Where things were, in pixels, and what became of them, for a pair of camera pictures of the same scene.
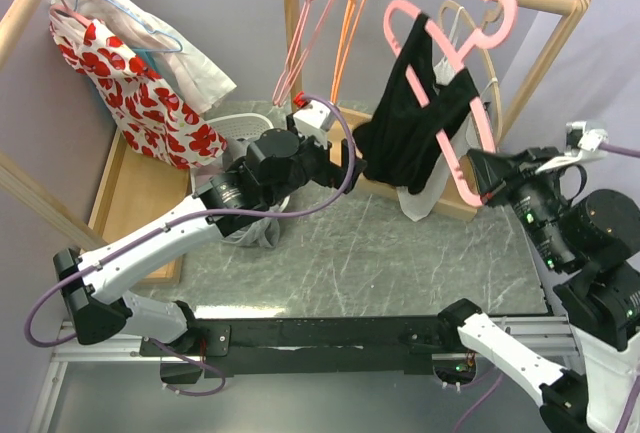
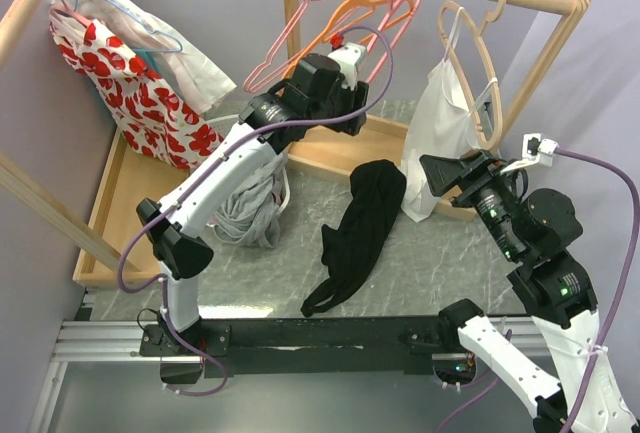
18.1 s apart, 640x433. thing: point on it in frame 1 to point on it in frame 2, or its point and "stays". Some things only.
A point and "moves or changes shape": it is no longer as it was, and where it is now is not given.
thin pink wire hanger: x=283 y=88 to x=308 y=0
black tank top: x=397 y=137 to x=378 y=188
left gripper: x=331 y=173 to x=355 y=99
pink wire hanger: x=286 y=82 to x=308 y=0
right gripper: x=489 y=168 to x=471 y=168
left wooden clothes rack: x=137 y=186 stays
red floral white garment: x=146 y=109 stays
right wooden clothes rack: x=465 y=201 stays
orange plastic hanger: x=351 y=26 moves or changes shape
